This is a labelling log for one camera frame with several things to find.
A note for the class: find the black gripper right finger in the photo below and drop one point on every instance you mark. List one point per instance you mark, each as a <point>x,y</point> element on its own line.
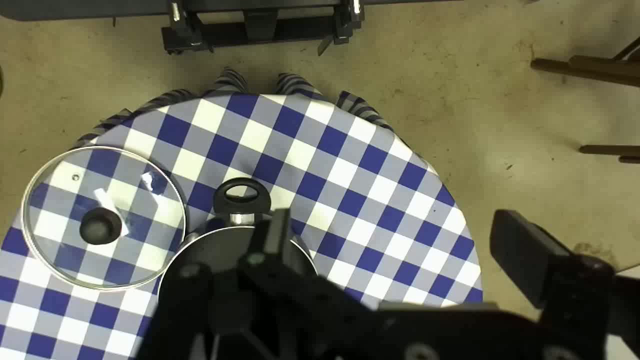
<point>561,273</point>

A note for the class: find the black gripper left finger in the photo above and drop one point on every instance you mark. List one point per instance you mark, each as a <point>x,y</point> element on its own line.
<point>277,232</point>

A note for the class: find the round glass lid black knob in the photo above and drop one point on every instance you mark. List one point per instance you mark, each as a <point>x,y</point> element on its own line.
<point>61,220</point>

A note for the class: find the blue white checkered tablecloth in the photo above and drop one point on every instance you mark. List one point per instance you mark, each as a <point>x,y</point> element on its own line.
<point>346,166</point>

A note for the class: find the black metal stand base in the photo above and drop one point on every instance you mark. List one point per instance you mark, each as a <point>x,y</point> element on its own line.
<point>266,30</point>

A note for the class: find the wooden armchair with grey seat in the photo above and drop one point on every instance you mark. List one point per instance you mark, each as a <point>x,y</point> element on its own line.
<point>586,69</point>

